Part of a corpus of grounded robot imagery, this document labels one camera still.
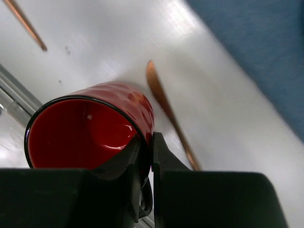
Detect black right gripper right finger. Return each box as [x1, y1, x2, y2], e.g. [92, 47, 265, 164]
[152, 133, 287, 228]

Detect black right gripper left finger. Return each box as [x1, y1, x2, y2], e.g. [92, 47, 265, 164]
[0, 137, 141, 228]

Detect red mug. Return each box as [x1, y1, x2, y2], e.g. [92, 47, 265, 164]
[24, 82, 154, 218]

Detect blue cloth placemat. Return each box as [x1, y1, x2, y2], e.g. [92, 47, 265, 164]
[188, 0, 304, 139]

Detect copper fork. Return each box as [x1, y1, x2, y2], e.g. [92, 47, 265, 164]
[3, 0, 48, 52]

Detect copper knife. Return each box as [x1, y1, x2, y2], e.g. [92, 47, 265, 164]
[145, 60, 202, 171]

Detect aluminium table edge rail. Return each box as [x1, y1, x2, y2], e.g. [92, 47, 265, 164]
[0, 66, 42, 127]

